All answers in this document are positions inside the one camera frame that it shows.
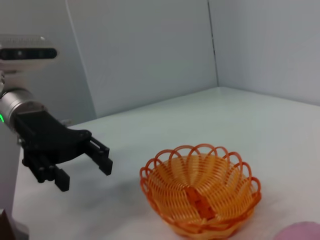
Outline orange plastic woven basket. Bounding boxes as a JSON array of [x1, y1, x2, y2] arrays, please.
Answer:
[[139, 143, 262, 237]]

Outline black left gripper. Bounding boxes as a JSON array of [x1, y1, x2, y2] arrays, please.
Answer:
[[14, 111, 113, 193]]

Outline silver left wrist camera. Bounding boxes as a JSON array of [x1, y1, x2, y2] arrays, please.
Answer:
[[0, 34, 59, 75]]

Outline pink peach with green leaf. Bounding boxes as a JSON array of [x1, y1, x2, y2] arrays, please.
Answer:
[[273, 221, 320, 240]]

